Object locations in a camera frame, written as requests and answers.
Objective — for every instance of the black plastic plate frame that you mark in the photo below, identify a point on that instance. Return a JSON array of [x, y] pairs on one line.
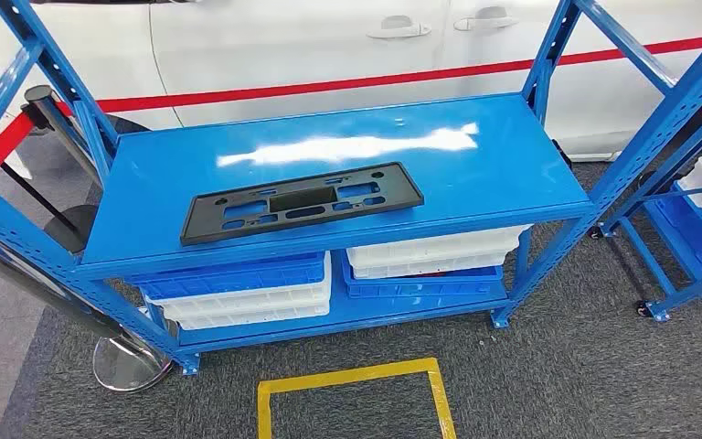
[[402, 191]]

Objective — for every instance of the blue metal shelf rack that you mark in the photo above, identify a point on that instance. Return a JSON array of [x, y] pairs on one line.
[[478, 176]]

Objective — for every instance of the blue wheeled shelf rack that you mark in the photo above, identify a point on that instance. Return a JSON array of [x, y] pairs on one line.
[[649, 260]]

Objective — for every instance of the blue plastic crate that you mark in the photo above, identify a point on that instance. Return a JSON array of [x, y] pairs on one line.
[[423, 288], [236, 282], [690, 242]]

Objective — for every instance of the red barrier belt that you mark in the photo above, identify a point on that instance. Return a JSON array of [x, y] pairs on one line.
[[327, 85], [0, 148]]

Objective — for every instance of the white car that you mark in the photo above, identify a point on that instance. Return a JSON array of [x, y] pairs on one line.
[[266, 54]]

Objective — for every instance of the stanchion with chrome base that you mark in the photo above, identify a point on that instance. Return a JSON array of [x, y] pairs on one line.
[[133, 369]]

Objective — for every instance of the black stanchion with disc base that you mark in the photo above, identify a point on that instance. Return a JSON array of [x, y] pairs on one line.
[[72, 233]]

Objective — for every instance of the grey stanchion post black cap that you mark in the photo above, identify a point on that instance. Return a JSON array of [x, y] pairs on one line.
[[39, 97]]

